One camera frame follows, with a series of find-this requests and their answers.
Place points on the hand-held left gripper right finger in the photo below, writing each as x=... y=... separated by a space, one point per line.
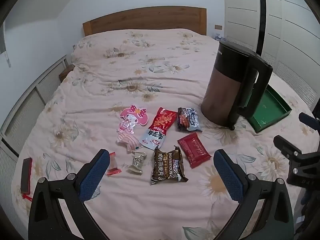
x=227 y=177

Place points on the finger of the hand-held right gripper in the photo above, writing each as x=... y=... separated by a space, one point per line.
x=285 y=146
x=308 y=119

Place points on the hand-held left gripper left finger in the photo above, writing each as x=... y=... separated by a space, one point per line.
x=95 y=177

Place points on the small red candy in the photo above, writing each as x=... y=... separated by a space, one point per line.
x=113 y=165

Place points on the green tray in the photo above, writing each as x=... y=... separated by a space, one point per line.
x=270 y=110

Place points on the small beige candy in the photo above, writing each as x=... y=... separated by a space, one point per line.
x=136 y=162

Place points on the pink striped candy packet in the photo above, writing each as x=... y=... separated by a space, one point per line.
x=127 y=141

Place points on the brown oat snack packet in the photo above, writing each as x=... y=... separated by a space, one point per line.
x=167 y=166

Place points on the pink cartoon snack packet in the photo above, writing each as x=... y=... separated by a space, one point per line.
x=131 y=118

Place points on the dark and pale blue snack packet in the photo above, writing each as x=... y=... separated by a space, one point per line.
x=188 y=120

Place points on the red and white snack packet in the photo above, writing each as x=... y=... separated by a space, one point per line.
x=157 y=127

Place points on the phone in red case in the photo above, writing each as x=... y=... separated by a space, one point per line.
x=26 y=175

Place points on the brown and black electric kettle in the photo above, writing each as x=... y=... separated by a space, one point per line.
x=225 y=87

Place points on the white wardrobe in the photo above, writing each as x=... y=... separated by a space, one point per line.
x=287 y=30

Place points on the white slatted cabinet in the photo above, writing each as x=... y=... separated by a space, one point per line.
x=27 y=100

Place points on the wooden nightstand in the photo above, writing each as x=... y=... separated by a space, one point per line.
x=65 y=73

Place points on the blue tissue pack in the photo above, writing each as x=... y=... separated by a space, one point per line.
x=219 y=37

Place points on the wooden headboard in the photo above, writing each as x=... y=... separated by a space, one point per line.
x=145 y=21

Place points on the wall outlet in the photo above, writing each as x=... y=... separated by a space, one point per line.
x=218 y=27

